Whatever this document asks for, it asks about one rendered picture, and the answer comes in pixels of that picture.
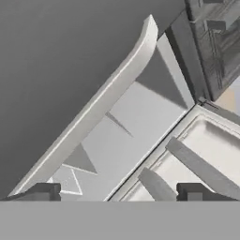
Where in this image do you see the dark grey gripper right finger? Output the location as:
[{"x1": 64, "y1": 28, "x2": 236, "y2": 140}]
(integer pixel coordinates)
[{"x1": 175, "y1": 182, "x2": 236, "y2": 202}]

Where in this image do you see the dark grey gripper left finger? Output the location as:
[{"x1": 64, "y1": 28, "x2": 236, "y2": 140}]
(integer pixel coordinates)
[{"x1": 2, "y1": 182, "x2": 62, "y2": 202}]

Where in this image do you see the long grey door rack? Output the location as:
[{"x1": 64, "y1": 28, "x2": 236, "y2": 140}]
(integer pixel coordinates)
[{"x1": 165, "y1": 136, "x2": 240, "y2": 202}]

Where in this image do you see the short grey door rack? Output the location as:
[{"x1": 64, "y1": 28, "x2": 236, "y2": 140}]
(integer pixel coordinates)
[{"x1": 137, "y1": 167, "x2": 179, "y2": 202}]

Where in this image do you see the light grey fridge front panel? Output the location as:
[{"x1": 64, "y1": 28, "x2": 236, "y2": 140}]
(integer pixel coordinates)
[{"x1": 46, "y1": 32, "x2": 196, "y2": 202}]

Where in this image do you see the grey wooden cupboard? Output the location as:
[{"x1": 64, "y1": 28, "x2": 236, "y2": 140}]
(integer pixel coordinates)
[{"x1": 184, "y1": 0, "x2": 240, "y2": 102}]

